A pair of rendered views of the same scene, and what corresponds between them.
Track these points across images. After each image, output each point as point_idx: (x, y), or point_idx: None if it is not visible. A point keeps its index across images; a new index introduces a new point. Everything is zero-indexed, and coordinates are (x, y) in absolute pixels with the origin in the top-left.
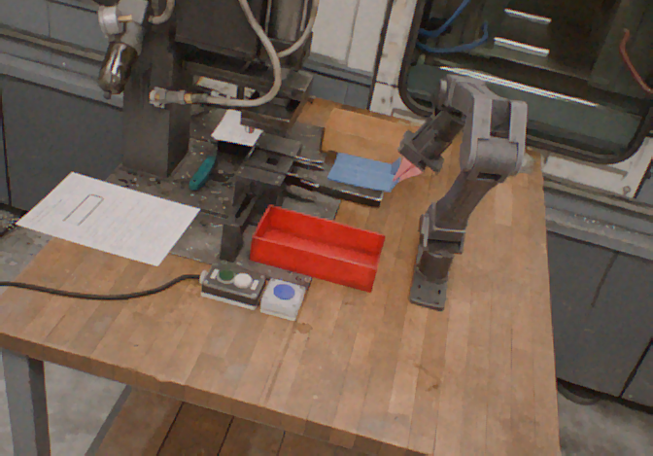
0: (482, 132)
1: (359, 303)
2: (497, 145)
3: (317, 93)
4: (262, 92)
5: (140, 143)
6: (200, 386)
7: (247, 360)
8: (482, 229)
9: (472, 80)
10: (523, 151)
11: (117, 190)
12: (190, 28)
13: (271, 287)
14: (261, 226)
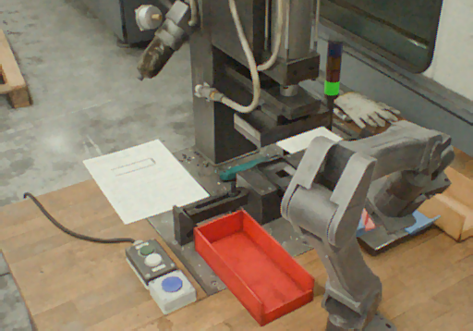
0: (304, 179)
1: (236, 330)
2: (315, 200)
3: (454, 137)
4: (264, 104)
5: (200, 128)
6: (38, 324)
7: (91, 324)
8: (472, 329)
9: (415, 131)
10: (340, 216)
11: (171, 161)
12: (218, 34)
13: (168, 275)
14: (217, 224)
